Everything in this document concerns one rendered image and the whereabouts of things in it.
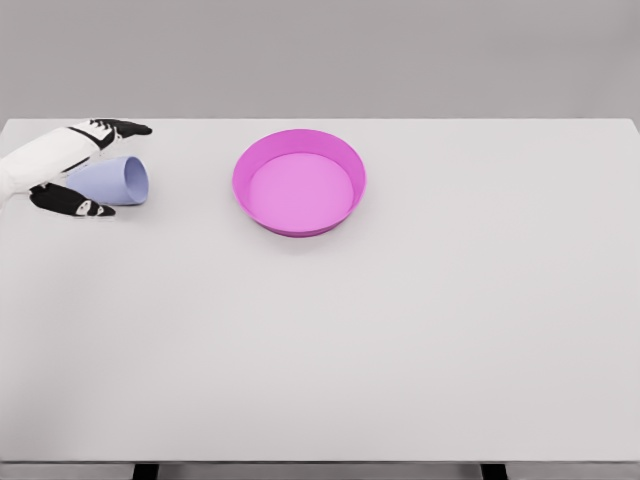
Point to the lavender blue cup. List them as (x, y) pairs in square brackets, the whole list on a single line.
[(107, 182)]

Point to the pink round plate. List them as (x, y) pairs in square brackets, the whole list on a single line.
[(299, 186)]

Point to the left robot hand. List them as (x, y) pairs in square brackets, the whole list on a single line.
[(60, 150)]

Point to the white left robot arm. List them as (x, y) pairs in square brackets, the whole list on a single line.
[(7, 175)]

